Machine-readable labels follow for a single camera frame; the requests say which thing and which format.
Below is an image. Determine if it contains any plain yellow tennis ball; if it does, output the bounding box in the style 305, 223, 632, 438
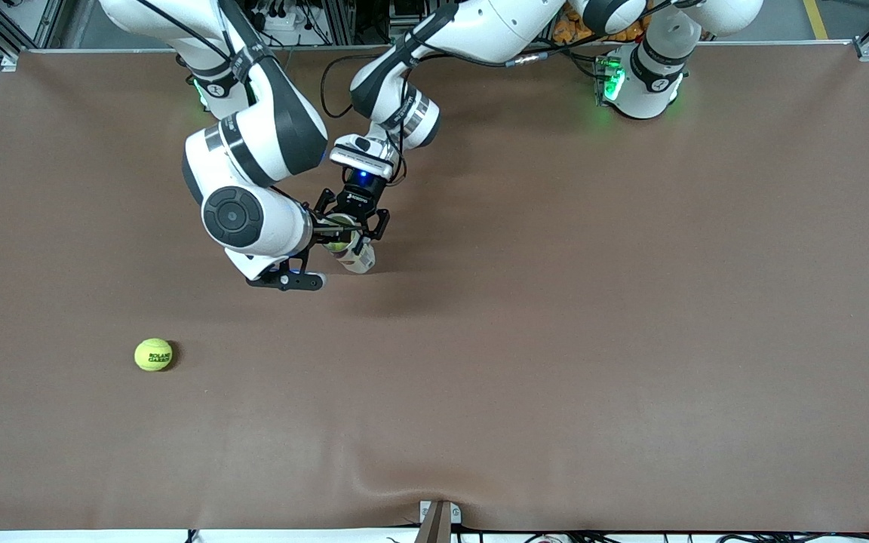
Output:
325, 217, 354, 252

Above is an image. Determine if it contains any white blue tennis ball can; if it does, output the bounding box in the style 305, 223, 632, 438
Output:
324, 213, 377, 275

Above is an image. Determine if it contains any yellow tennis ball black print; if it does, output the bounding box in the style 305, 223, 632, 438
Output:
134, 337, 174, 373

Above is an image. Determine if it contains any white power strip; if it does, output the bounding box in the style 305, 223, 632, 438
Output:
276, 4, 330, 48

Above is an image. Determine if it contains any orange bags pile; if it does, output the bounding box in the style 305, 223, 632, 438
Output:
553, 4, 650, 43

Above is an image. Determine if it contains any brown table mat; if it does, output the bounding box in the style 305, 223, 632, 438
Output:
0, 41, 869, 532

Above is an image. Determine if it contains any aluminium frame post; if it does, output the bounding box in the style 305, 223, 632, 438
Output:
321, 0, 356, 46

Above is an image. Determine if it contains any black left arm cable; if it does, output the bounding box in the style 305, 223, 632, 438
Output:
319, 0, 692, 186

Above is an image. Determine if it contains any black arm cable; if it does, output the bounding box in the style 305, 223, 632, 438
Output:
319, 0, 692, 186
133, 0, 254, 84

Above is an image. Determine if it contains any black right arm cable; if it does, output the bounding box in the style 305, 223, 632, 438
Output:
133, 0, 254, 84

